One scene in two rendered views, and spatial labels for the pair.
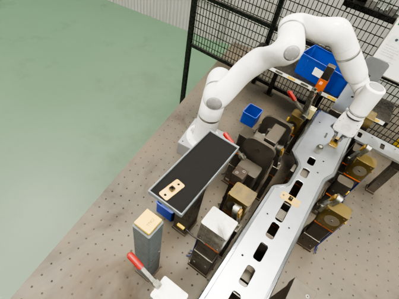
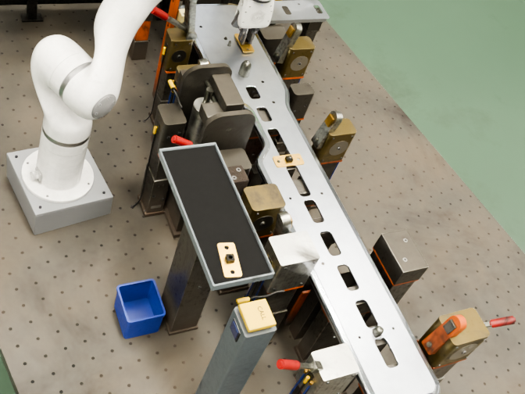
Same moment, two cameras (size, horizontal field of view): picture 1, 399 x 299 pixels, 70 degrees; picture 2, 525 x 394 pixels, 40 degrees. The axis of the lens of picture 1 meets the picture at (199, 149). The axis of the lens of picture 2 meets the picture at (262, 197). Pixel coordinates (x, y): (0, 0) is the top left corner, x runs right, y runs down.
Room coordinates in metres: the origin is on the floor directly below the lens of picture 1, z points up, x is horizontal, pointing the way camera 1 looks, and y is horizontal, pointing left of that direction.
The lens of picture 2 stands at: (0.11, 0.85, 2.36)
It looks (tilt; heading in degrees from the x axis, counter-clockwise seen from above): 48 degrees down; 295
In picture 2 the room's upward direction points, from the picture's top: 23 degrees clockwise
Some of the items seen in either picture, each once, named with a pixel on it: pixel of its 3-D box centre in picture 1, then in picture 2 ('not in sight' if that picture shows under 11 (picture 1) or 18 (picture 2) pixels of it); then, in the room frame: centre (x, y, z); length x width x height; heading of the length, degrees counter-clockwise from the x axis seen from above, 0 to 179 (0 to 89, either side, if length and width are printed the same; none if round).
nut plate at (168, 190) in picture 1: (171, 188); (230, 259); (0.50, 0.06, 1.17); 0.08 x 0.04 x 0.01; 146
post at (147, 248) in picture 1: (148, 250); (230, 367); (0.37, 0.10, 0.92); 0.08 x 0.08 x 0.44; 65
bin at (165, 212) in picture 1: (170, 204); (138, 309); (0.67, 0.08, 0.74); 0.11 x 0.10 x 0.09; 155
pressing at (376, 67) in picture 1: (358, 88); not in sight; (1.33, -0.73, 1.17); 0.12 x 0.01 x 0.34; 65
